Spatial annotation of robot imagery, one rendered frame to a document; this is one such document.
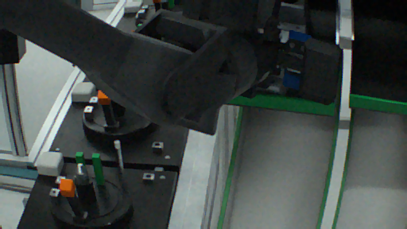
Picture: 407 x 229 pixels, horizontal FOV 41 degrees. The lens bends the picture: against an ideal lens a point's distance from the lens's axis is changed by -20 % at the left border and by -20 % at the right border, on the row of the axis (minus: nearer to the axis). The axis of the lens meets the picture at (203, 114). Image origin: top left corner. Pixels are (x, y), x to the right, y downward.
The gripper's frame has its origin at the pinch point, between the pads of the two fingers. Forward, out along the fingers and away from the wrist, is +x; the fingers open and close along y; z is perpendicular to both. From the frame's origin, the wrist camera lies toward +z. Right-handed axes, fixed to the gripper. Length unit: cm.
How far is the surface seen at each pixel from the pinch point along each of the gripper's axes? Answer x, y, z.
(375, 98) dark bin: 3.3, -13.6, -3.1
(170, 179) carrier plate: 17.4, 16.4, -26.5
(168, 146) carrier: 25.2, 20.7, -24.8
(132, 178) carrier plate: 15.2, 21.7, -27.4
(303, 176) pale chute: 9.1, -5.0, -17.0
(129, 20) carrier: 72, 57, -16
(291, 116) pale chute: 12.5, -0.9, -11.0
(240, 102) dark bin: -0.6, 2.0, -6.8
